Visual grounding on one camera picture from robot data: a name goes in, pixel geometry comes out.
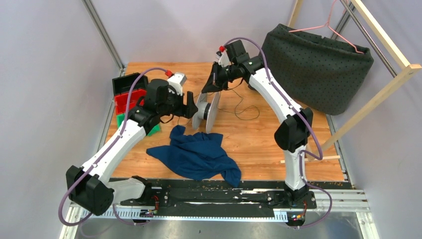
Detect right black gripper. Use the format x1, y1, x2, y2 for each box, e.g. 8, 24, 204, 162
202, 61, 237, 94

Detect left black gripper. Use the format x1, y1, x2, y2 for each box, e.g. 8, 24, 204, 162
158, 85, 198, 118

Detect white cable spool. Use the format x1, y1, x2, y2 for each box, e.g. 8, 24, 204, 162
192, 92, 220, 133

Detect thin green wire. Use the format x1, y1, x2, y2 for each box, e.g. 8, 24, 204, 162
184, 87, 261, 127

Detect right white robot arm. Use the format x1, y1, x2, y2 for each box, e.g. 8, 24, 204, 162
202, 37, 313, 207

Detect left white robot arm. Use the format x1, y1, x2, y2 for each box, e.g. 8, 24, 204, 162
66, 73, 198, 216

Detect blue cloth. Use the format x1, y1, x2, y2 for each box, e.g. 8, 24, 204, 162
146, 125, 241, 187

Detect red plastic bin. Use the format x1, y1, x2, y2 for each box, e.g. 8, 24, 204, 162
114, 89, 146, 115

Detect green plastic bin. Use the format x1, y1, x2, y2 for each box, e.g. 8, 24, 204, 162
116, 114, 161, 136

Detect black plastic bin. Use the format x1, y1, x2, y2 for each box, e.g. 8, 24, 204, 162
111, 73, 149, 96

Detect dark dotted fabric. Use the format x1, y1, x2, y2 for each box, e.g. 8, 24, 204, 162
262, 24, 374, 116

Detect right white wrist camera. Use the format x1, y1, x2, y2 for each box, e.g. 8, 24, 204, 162
216, 46, 231, 67

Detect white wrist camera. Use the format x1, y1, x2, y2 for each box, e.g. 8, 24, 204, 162
165, 70, 187, 96
216, 46, 231, 67

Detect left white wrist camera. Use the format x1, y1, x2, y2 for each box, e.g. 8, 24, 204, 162
165, 70, 187, 96

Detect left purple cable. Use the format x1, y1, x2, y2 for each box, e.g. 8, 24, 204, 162
58, 67, 169, 228

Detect purple cable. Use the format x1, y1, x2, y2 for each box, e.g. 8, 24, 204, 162
222, 37, 333, 230
58, 67, 169, 228

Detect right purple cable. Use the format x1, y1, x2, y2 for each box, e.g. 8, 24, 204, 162
222, 37, 333, 230

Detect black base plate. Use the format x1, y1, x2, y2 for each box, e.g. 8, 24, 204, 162
120, 179, 317, 219

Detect pink wire hanger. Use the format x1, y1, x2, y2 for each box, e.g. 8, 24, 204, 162
289, 0, 365, 55

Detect aluminium rail frame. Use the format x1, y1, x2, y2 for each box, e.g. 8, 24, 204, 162
59, 185, 380, 239

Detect wooden frame rack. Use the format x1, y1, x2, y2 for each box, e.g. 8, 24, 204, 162
280, 0, 422, 165

